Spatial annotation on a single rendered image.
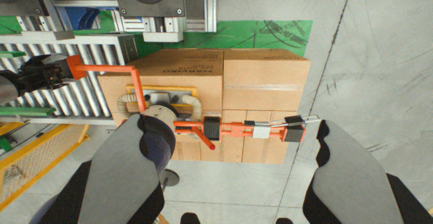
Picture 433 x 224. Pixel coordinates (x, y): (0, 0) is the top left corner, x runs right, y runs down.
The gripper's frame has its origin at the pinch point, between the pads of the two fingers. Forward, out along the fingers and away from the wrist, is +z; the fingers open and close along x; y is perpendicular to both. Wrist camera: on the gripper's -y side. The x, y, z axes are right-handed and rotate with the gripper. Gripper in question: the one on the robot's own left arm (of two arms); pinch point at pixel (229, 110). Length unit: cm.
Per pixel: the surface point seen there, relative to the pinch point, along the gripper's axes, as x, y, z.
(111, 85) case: -55, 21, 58
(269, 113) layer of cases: 37, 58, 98
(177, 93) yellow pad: -22, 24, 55
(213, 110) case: -5, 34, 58
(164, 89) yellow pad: -28, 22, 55
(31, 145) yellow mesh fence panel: -145, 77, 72
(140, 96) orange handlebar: -33, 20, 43
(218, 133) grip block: -2, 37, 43
